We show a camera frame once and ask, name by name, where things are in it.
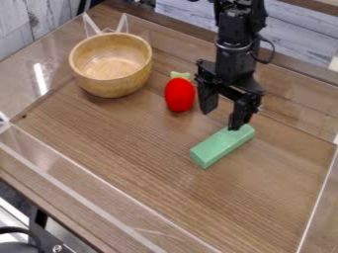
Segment red toy strawberry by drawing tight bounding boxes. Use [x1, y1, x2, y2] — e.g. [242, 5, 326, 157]
[164, 71, 195, 113]

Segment light brown wooden bowl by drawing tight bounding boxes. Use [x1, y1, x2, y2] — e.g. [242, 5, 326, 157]
[68, 33, 153, 98]

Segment black metal table leg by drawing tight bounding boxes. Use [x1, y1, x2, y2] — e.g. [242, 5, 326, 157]
[29, 209, 75, 253]

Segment green rectangular block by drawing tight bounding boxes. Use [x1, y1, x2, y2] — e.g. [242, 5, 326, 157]
[190, 125, 255, 169]

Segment clear acrylic table barrier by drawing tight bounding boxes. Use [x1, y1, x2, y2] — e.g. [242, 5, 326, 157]
[0, 8, 338, 253]

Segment black cable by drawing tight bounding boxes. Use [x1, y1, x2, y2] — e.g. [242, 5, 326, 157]
[0, 225, 37, 253]

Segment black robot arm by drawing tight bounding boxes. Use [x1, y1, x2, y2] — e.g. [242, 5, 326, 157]
[195, 0, 275, 130]

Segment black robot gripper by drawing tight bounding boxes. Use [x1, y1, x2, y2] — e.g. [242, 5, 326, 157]
[195, 42, 264, 130]

